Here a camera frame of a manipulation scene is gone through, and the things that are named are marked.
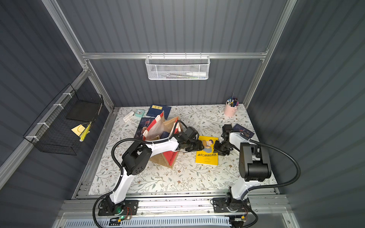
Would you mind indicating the dark portrait book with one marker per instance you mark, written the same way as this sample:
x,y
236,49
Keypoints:
x,y
247,134
142,126

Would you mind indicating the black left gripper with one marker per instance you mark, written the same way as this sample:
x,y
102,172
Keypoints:
x,y
195,145

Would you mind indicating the floral table cloth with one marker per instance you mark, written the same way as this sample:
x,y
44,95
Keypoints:
x,y
186,175

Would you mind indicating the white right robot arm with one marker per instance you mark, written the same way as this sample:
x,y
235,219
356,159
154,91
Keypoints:
x,y
254,166

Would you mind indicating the yellow cartoon book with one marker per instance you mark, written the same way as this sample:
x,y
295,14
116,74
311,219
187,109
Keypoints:
x,y
207,156

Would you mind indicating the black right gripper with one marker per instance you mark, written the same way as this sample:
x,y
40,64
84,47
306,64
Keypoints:
x,y
221,146

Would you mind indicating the pink pen cup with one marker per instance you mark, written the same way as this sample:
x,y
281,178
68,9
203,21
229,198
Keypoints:
x,y
231,106

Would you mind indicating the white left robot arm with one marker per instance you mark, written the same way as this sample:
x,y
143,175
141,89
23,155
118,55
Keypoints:
x,y
136,157

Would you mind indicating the blue book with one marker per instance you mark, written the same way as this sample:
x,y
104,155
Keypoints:
x,y
156,109

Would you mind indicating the white wire basket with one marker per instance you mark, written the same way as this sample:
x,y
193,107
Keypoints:
x,y
165,68

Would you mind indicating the white marker in basket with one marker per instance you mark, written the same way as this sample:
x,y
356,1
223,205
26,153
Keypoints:
x,y
195,74

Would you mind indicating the yellow sticky note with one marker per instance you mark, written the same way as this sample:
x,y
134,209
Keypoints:
x,y
81,130

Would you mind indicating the black wire wall basket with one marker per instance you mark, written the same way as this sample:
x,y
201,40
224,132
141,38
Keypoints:
x,y
52,132

